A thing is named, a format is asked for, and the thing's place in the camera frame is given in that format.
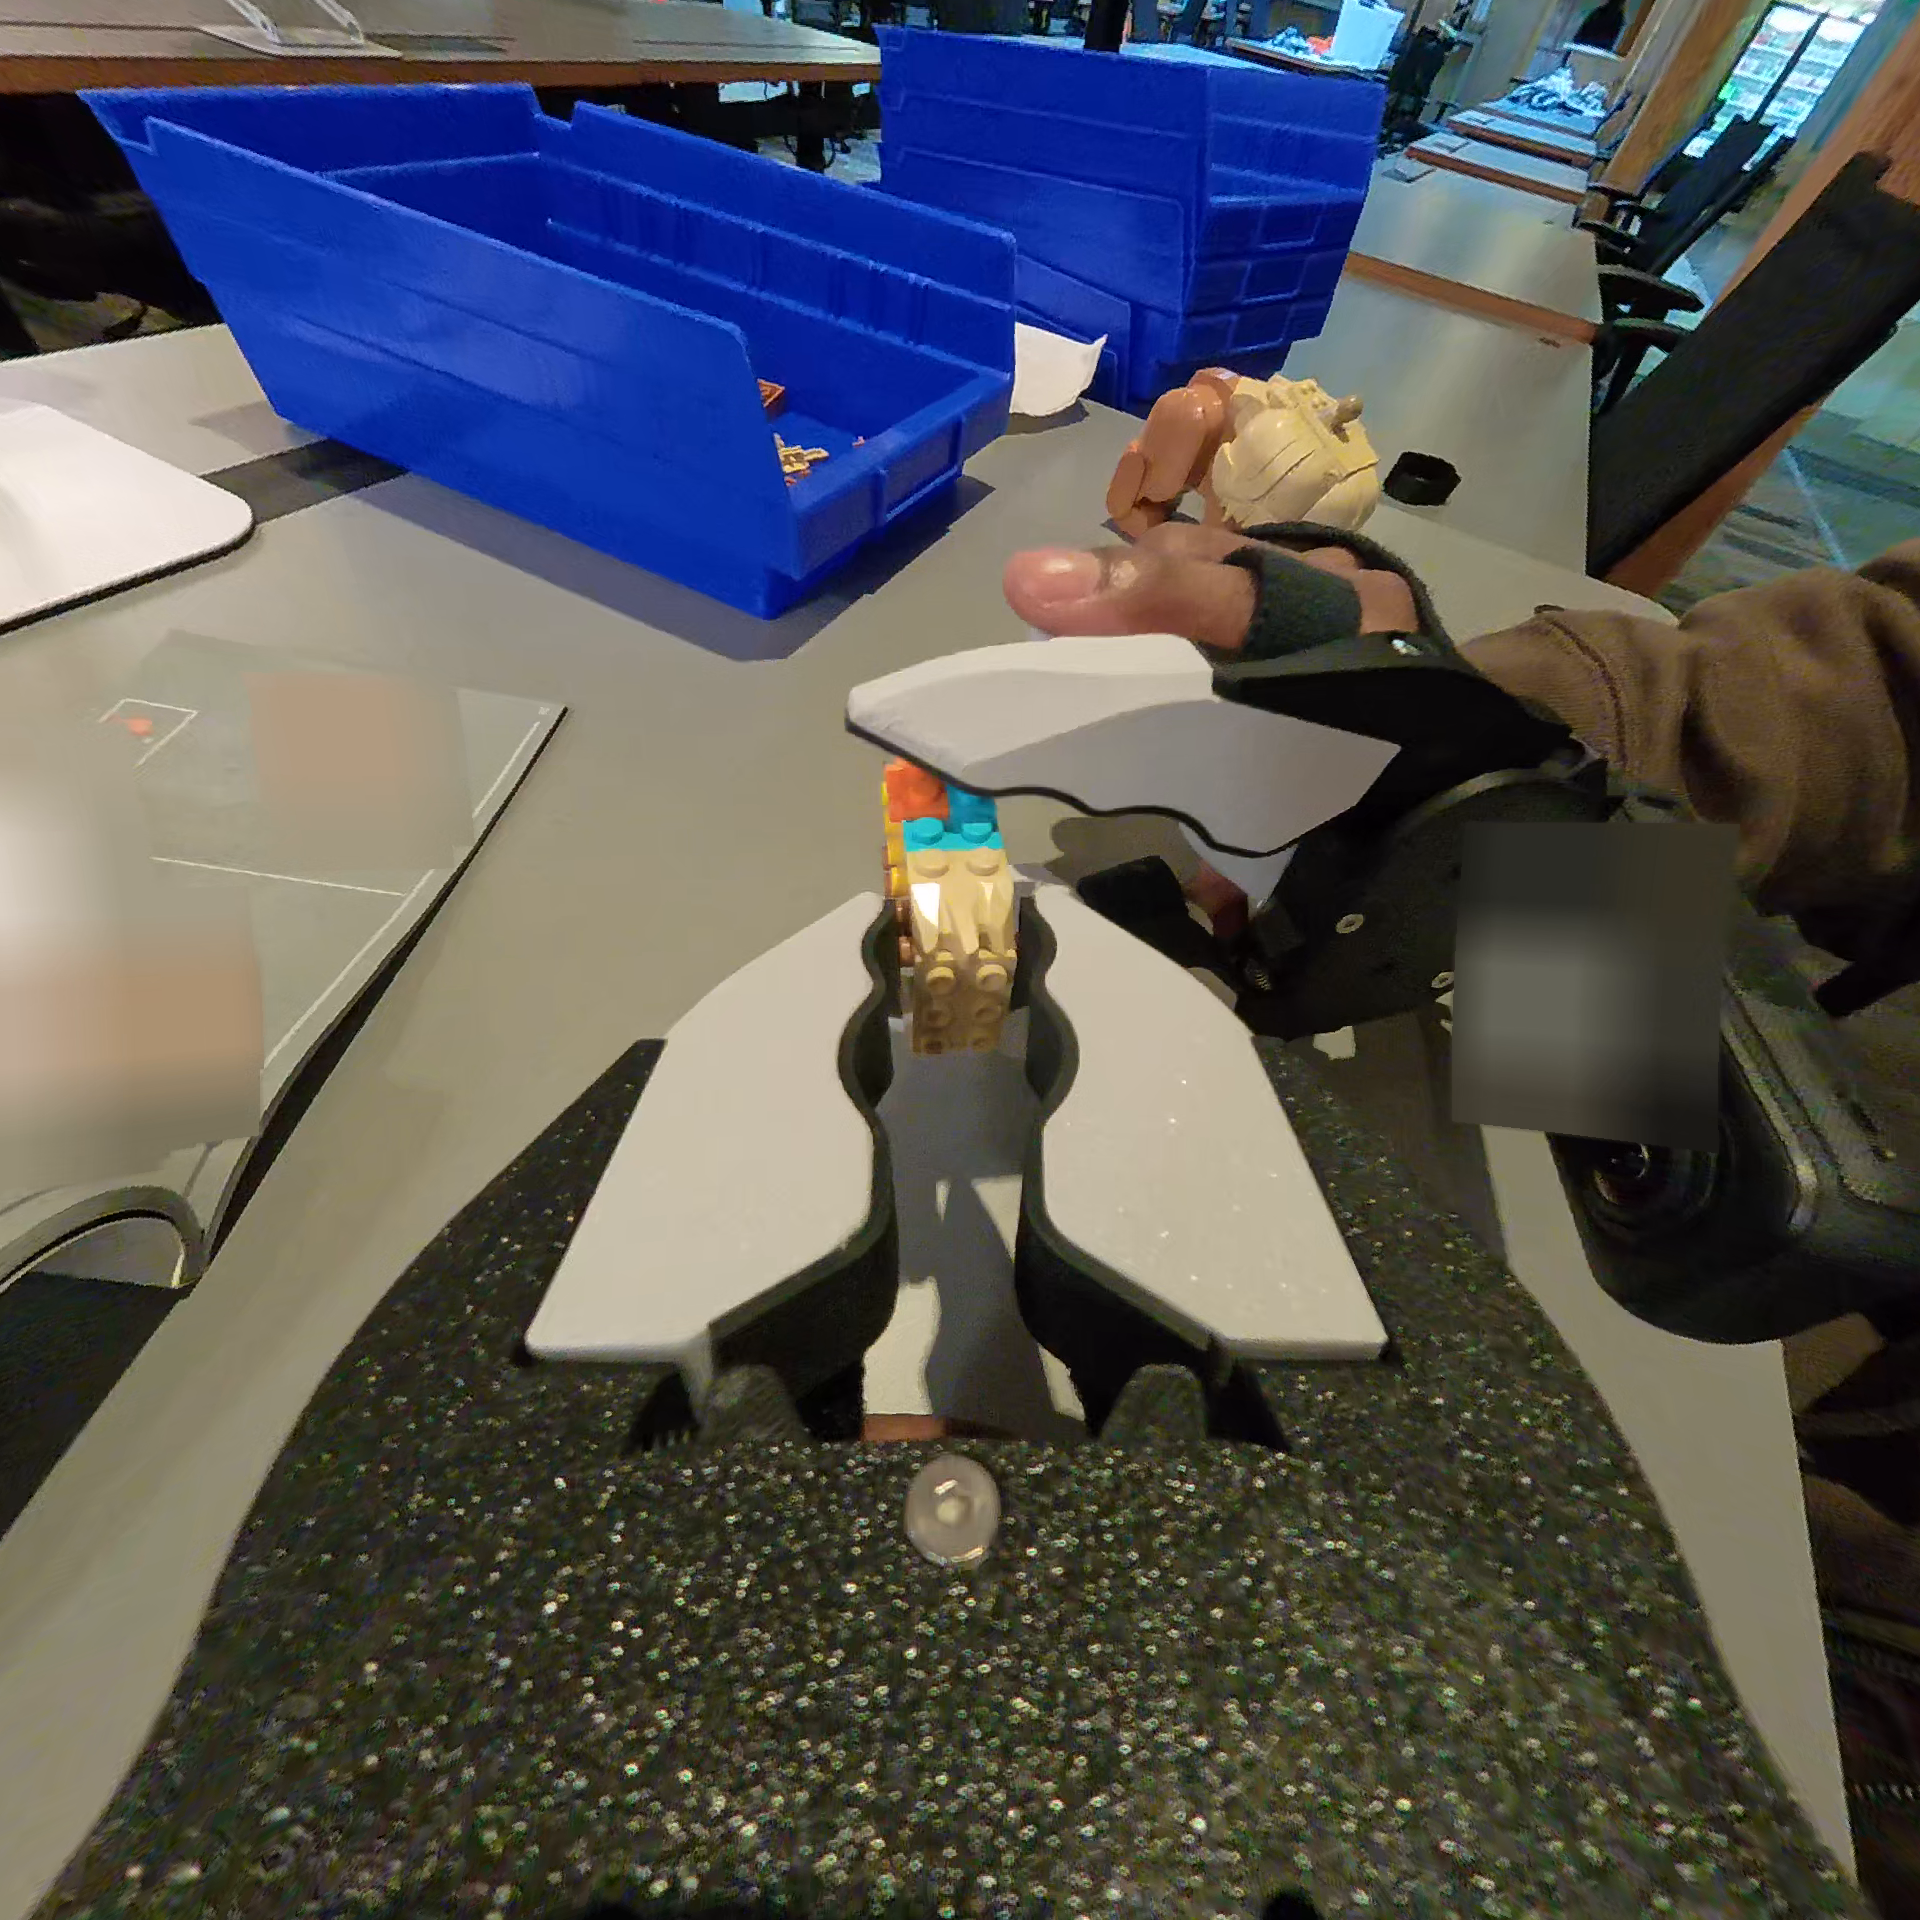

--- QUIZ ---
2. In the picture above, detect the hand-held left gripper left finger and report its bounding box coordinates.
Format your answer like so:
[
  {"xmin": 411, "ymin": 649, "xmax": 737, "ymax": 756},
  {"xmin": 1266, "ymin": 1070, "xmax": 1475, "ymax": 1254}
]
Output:
[{"xmin": 528, "ymin": 892, "xmax": 904, "ymax": 1368}]

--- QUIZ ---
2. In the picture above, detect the black office chair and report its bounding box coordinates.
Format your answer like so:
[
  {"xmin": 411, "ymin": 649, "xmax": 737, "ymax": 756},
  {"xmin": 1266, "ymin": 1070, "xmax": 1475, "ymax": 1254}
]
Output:
[{"xmin": 1587, "ymin": 152, "xmax": 1920, "ymax": 578}]

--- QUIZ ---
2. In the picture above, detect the clear acrylic stand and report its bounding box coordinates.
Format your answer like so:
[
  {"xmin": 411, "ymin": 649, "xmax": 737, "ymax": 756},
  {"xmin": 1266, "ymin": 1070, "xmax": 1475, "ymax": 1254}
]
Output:
[{"xmin": 195, "ymin": 0, "xmax": 368, "ymax": 49}]

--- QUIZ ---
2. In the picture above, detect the blue plastic bin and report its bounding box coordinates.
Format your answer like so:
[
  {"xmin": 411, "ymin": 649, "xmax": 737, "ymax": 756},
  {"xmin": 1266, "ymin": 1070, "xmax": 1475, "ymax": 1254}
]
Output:
[{"xmin": 82, "ymin": 82, "xmax": 1019, "ymax": 619}]

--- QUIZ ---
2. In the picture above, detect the person's right forearm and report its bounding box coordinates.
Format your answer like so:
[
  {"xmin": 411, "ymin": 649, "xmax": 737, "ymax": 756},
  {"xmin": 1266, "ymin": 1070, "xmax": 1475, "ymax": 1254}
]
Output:
[{"xmin": 1463, "ymin": 547, "xmax": 1920, "ymax": 1022}]

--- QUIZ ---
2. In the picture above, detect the brown toy brick animal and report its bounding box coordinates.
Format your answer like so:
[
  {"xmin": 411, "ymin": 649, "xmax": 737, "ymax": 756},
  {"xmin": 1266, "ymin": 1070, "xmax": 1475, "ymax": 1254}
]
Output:
[{"xmin": 1107, "ymin": 369, "xmax": 1384, "ymax": 535}]

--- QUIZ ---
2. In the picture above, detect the white desk stand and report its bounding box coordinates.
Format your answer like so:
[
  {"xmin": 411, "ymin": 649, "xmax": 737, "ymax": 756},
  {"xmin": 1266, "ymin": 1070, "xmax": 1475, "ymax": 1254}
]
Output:
[{"xmin": 0, "ymin": 398, "xmax": 255, "ymax": 633}]

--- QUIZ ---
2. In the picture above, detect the colourful toy brick assembly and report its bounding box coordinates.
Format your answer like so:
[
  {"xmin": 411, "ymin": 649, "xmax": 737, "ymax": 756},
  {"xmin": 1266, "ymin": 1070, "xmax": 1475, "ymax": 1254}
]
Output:
[{"xmin": 874, "ymin": 756, "xmax": 1029, "ymax": 1058}]

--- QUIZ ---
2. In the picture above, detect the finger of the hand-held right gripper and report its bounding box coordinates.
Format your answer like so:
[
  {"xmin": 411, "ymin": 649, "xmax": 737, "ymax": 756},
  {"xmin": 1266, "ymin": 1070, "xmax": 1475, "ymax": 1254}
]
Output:
[
  {"xmin": 1077, "ymin": 858, "xmax": 1256, "ymax": 992},
  {"xmin": 848, "ymin": 633, "xmax": 1401, "ymax": 906}
]

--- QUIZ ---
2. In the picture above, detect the white crumpled paper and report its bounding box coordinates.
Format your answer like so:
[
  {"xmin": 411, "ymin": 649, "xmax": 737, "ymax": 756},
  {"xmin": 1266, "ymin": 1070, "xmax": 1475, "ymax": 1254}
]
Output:
[{"xmin": 1009, "ymin": 330, "xmax": 1113, "ymax": 418}]

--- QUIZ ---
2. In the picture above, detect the person's right hand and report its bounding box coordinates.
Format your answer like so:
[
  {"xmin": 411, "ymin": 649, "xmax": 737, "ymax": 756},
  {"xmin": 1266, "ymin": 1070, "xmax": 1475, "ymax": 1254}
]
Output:
[{"xmin": 1001, "ymin": 522, "xmax": 1256, "ymax": 649}]

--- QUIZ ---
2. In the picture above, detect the stack of blue bins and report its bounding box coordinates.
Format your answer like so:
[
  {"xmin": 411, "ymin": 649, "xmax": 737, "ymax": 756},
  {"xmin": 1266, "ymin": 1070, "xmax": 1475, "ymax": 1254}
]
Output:
[{"xmin": 878, "ymin": 28, "xmax": 1391, "ymax": 408}]

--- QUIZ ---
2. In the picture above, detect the grey instruction booklet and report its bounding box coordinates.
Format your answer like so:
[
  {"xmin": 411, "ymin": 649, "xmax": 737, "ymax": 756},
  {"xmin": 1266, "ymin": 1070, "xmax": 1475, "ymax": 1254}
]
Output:
[{"xmin": 0, "ymin": 631, "xmax": 570, "ymax": 1291}]

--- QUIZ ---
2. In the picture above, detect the grey desk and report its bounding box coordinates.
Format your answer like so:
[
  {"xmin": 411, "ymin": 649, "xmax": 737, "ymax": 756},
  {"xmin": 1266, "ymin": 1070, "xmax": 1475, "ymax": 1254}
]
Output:
[{"xmin": 0, "ymin": 164, "xmax": 1864, "ymax": 1920}]

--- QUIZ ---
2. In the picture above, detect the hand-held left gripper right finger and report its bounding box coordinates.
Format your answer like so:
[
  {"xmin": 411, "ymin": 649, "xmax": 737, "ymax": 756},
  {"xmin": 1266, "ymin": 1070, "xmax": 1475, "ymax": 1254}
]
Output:
[{"xmin": 1017, "ymin": 888, "xmax": 1391, "ymax": 1366}]

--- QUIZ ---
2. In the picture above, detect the pile of brown toy bricks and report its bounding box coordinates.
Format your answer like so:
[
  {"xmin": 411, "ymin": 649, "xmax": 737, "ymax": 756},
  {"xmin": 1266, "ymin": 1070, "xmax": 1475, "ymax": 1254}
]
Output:
[{"xmin": 757, "ymin": 383, "xmax": 874, "ymax": 489}]

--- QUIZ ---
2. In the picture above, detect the long wooden table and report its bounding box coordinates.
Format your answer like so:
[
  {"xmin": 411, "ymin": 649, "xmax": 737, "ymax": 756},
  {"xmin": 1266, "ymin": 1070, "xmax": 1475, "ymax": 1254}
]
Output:
[{"xmin": 0, "ymin": 0, "xmax": 888, "ymax": 99}]

